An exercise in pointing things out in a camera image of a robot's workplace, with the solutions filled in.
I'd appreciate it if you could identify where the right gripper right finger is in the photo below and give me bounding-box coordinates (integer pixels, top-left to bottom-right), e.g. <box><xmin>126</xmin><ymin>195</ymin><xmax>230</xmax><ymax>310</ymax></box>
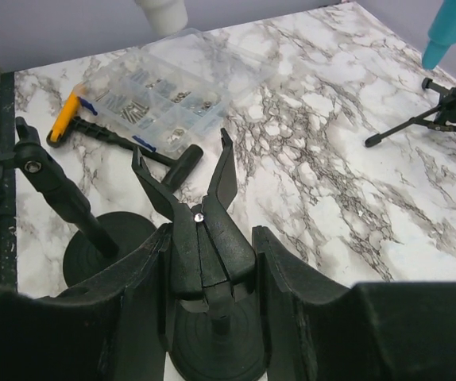
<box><xmin>253</xmin><ymin>226</ymin><xmax>456</xmax><ymax>380</ymax></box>

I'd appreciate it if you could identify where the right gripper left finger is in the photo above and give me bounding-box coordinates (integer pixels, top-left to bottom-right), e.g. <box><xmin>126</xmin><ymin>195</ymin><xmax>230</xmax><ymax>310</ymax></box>
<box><xmin>0</xmin><ymin>224</ymin><xmax>171</xmax><ymax>380</ymax></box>

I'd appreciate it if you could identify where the black shock-mount round stand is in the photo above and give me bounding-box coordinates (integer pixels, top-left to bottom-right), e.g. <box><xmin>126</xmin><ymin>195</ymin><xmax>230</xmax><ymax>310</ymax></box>
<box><xmin>0</xmin><ymin>117</ymin><xmax>156</xmax><ymax>287</ymax></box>

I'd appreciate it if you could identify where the short black clip stand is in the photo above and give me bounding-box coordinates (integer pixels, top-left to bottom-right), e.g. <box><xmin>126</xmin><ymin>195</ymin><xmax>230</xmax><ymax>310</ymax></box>
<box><xmin>132</xmin><ymin>129</ymin><xmax>266</xmax><ymax>380</ymax></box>

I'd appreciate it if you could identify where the white microphone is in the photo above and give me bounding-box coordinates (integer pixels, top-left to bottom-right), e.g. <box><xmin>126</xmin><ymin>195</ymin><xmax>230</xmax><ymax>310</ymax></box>
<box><xmin>134</xmin><ymin>0</ymin><xmax>188</xmax><ymax>37</ymax></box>

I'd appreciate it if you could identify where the blue microphone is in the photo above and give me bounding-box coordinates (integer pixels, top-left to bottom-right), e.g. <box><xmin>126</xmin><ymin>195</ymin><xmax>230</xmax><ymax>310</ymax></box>
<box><xmin>422</xmin><ymin>0</ymin><xmax>456</xmax><ymax>70</ymax></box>

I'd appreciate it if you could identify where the orange yellow tool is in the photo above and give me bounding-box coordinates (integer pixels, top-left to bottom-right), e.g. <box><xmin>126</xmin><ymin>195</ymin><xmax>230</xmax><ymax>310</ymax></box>
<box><xmin>46</xmin><ymin>91</ymin><xmax>80</xmax><ymax>148</ymax></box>

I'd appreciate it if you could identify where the clear plastic screw box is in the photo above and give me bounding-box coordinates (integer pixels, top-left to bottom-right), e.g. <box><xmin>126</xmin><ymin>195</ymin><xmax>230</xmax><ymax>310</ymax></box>
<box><xmin>74</xmin><ymin>29</ymin><xmax>276</xmax><ymax>158</ymax></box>

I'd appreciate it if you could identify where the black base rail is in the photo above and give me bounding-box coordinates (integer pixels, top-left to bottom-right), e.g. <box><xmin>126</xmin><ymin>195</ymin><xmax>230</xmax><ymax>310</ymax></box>
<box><xmin>0</xmin><ymin>71</ymin><xmax>17</xmax><ymax>290</ymax></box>

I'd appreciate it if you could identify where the black t-handle tool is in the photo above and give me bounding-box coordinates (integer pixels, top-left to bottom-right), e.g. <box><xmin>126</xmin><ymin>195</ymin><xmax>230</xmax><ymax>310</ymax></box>
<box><xmin>68</xmin><ymin>117</ymin><xmax>203</xmax><ymax>192</ymax></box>

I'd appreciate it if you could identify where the black tripod shock-mount stand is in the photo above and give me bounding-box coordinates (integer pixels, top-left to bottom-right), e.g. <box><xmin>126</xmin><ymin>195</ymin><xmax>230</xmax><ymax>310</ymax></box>
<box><xmin>365</xmin><ymin>78</ymin><xmax>456</xmax><ymax>148</ymax></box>

